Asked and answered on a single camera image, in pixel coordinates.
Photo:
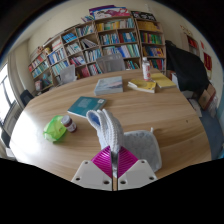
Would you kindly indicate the flat yellow book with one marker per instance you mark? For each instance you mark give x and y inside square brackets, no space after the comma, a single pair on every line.
[163,80]

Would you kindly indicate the clear bottle with red label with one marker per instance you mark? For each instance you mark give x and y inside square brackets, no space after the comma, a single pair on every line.
[146,70]

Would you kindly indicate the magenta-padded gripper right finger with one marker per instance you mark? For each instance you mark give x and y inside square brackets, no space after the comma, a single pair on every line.
[138,175]

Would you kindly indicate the green plastic bag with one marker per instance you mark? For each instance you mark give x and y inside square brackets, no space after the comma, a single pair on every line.
[53,130]

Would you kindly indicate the black office chair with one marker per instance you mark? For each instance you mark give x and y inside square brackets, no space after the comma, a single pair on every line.
[26,97]

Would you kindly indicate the window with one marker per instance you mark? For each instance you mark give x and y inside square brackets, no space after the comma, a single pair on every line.
[6,93]

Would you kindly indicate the yellow book with white pages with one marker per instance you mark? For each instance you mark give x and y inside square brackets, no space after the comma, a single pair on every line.
[142,85]

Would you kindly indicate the white knitted towel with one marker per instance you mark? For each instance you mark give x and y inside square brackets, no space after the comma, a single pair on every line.
[141,145]

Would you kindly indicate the cardboard box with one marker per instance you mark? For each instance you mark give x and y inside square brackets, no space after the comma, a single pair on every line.
[206,96]

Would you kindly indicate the grey-blue book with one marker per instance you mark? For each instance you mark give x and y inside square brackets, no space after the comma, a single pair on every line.
[108,85]

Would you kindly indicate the red wall poster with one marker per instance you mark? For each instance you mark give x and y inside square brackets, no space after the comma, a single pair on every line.
[207,61]

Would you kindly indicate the wooden bookshelf unit with books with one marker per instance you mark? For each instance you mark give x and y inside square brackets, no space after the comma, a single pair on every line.
[116,36]

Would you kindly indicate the black cloth cover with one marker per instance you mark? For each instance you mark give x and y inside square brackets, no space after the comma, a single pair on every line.
[186,70]

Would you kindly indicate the grey mesh chair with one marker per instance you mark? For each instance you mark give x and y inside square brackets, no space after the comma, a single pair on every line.
[68,74]
[110,63]

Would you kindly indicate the small jar with red label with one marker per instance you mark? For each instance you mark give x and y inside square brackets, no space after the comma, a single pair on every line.
[69,124]

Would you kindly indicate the teal book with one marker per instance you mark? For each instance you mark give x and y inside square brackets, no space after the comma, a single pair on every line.
[86,106]

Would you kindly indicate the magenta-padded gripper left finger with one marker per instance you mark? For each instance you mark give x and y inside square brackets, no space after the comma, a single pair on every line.
[91,175]

